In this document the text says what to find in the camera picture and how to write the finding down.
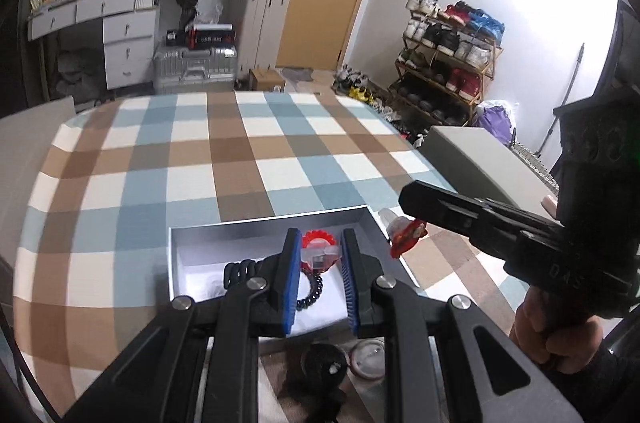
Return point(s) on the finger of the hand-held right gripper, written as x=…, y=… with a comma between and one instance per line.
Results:
x=450, y=208

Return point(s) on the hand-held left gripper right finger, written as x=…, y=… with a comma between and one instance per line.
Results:
x=351, y=288

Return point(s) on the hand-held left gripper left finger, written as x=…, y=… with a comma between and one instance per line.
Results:
x=292, y=288

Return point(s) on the red hair accessory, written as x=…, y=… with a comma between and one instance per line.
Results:
x=407, y=238
x=320, y=248

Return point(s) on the round pin badge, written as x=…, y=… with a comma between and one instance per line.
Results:
x=367, y=360

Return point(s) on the silver cardboard box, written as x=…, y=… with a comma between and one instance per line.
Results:
x=200, y=248

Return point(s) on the person's right forearm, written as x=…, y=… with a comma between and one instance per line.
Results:
x=607, y=383

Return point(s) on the person's right hand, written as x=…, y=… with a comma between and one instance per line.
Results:
x=540, y=328

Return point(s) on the grey bedside cabinet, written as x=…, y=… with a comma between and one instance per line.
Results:
x=480, y=163

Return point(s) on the black round hair clip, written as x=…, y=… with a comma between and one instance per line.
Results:
x=320, y=363

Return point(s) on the purple bag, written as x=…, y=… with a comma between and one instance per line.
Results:
x=492, y=125

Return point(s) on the group of shoes on floor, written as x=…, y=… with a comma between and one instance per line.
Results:
x=370, y=95

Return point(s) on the wooden shoe rack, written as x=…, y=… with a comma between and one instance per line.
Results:
x=450, y=68

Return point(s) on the checked bed cover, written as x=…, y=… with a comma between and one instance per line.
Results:
x=200, y=163

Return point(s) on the mop pole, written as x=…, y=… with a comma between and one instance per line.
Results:
x=565, y=98

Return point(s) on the small cardboard box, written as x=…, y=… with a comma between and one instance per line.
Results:
x=267, y=80

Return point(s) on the silver suitcase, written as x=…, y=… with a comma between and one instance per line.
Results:
x=195, y=70

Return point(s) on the white upright suitcase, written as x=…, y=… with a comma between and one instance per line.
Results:
x=262, y=25

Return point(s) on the black and red box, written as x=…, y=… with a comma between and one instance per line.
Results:
x=212, y=37

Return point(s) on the small black box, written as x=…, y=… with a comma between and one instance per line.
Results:
x=177, y=39

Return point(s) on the white dresser desk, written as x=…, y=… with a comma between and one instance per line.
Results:
x=125, y=38

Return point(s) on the grey clothes pile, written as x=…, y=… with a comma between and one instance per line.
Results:
x=77, y=70

